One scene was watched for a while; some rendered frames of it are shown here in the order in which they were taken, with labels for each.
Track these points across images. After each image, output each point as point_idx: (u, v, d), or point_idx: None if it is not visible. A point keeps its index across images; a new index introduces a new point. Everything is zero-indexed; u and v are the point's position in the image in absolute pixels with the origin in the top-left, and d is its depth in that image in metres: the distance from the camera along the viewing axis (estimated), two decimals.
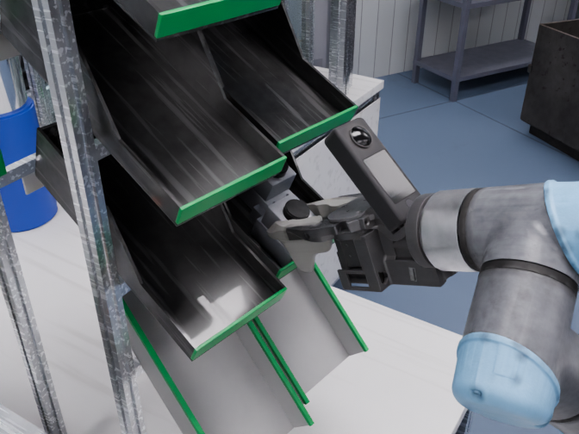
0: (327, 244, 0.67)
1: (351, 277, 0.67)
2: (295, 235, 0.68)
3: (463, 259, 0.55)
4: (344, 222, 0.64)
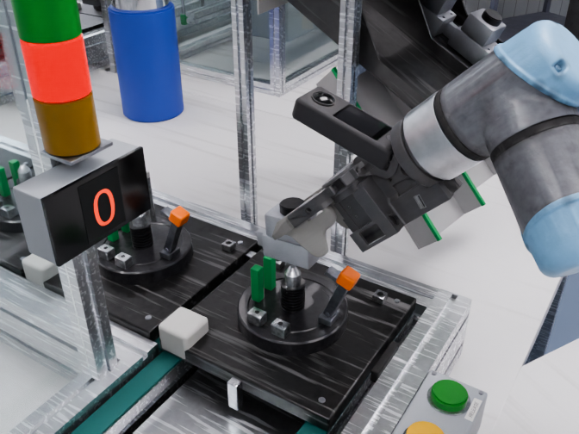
0: (331, 214, 0.67)
1: (366, 238, 0.66)
2: (297, 219, 0.68)
3: (457, 150, 0.55)
4: (338, 182, 0.65)
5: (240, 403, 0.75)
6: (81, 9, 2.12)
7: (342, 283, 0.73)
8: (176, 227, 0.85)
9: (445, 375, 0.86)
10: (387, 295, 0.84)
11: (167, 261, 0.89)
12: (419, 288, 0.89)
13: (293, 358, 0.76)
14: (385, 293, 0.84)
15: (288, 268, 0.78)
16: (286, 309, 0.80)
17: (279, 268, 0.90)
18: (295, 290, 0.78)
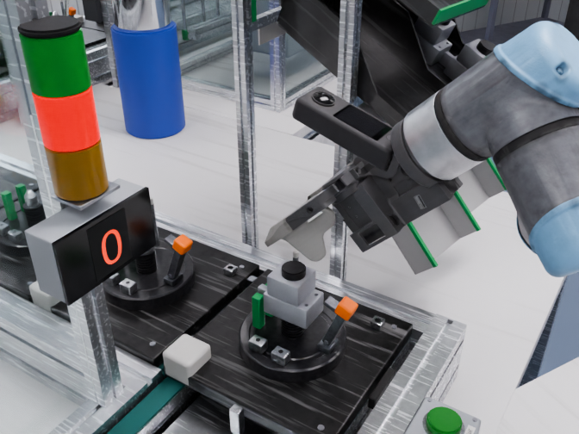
0: (331, 215, 0.66)
1: (366, 238, 0.66)
2: (296, 220, 0.67)
3: (457, 150, 0.55)
4: (339, 181, 0.64)
5: (242, 429, 0.77)
6: (84, 22, 2.14)
7: (340, 313, 0.76)
8: (179, 255, 0.88)
9: (441, 398, 0.88)
10: (384, 321, 0.87)
11: (171, 287, 0.91)
12: (415, 313, 0.91)
13: (293, 385, 0.78)
14: (382, 319, 0.87)
15: None
16: (286, 336, 0.82)
17: None
18: None
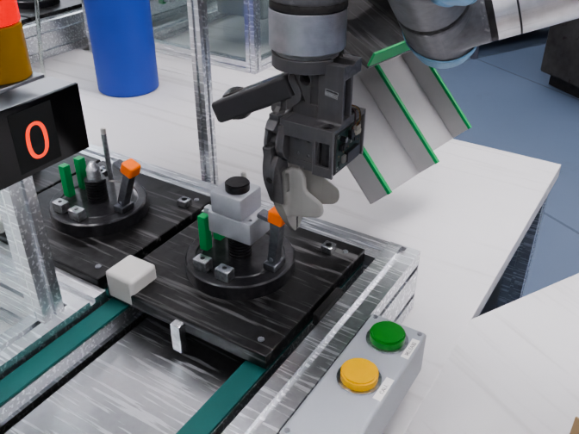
0: (295, 170, 0.68)
1: (327, 166, 0.65)
2: (277, 195, 0.69)
3: (299, 15, 0.57)
4: (272, 140, 0.67)
5: (183, 346, 0.76)
6: None
7: (272, 220, 0.75)
8: (127, 179, 0.87)
9: None
10: (335, 246, 0.86)
11: (121, 214, 0.90)
12: (369, 240, 0.90)
13: (237, 302, 0.77)
14: (333, 244, 0.86)
15: None
16: (233, 257, 0.81)
17: None
18: None
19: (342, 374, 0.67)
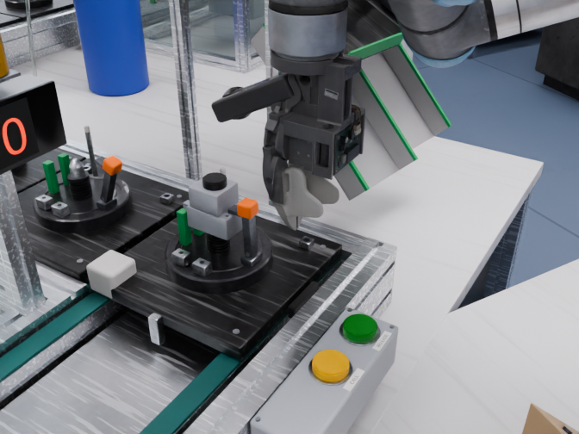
0: (295, 170, 0.68)
1: (327, 166, 0.65)
2: (277, 195, 0.69)
3: (299, 15, 0.57)
4: (272, 140, 0.67)
5: (162, 338, 0.77)
6: None
7: (242, 213, 0.77)
8: (109, 176, 0.88)
9: None
10: (313, 241, 0.87)
11: (103, 210, 0.92)
12: (347, 236, 0.91)
13: (214, 296, 0.78)
14: (311, 238, 0.87)
15: None
16: (211, 251, 0.83)
17: None
18: None
19: (314, 364, 0.69)
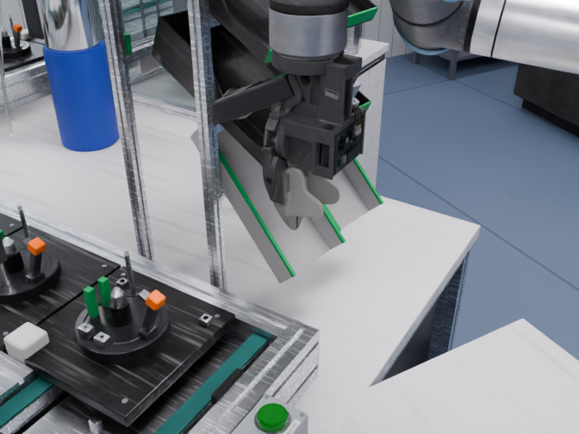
0: (295, 170, 0.68)
1: (327, 166, 0.65)
2: (277, 195, 0.69)
3: (300, 15, 0.57)
4: (272, 140, 0.67)
5: None
6: (34, 37, 2.23)
7: None
8: (152, 310, 0.89)
9: (295, 395, 0.98)
10: None
11: (145, 340, 0.92)
12: (276, 318, 1.00)
13: None
14: None
15: None
16: None
17: None
18: None
19: None
